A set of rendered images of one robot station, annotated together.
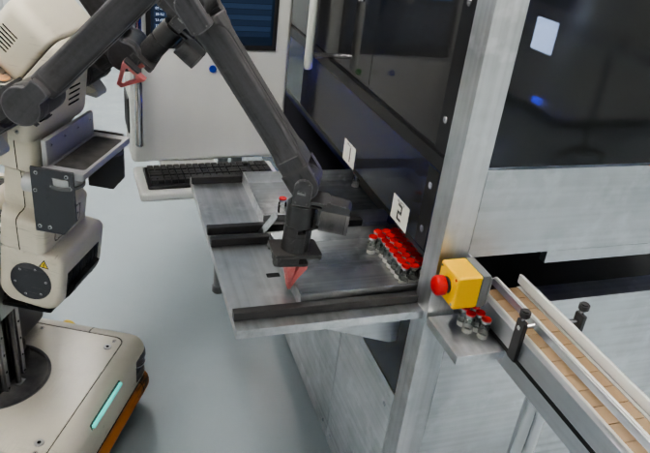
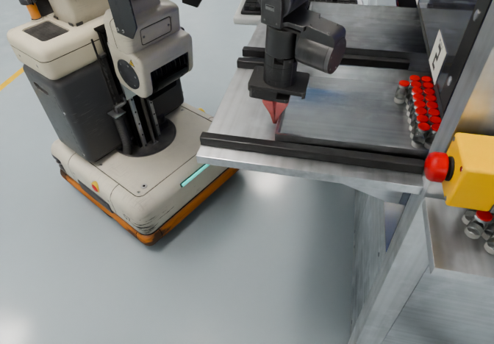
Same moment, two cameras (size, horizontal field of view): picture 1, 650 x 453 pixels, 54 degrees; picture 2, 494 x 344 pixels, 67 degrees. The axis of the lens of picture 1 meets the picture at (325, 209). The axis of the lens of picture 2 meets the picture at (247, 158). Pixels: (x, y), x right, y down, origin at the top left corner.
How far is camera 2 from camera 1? 0.73 m
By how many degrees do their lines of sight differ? 34
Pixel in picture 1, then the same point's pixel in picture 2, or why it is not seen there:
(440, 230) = (467, 88)
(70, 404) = (173, 165)
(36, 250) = (125, 50)
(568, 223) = not seen: outside the picture
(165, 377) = not seen: hidden behind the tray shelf
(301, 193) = (269, 6)
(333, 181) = (405, 20)
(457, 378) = not seen: hidden behind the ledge
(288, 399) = (342, 203)
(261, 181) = (328, 13)
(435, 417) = (424, 292)
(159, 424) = (244, 192)
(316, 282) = (313, 122)
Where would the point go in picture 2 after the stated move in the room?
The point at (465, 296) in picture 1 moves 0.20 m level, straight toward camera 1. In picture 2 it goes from (473, 195) to (375, 296)
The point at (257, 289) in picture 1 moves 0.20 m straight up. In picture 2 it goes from (248, 117) to (244, 23)
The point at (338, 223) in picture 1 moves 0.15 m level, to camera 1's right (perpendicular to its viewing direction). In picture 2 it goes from (317, 54) to (420, 84)
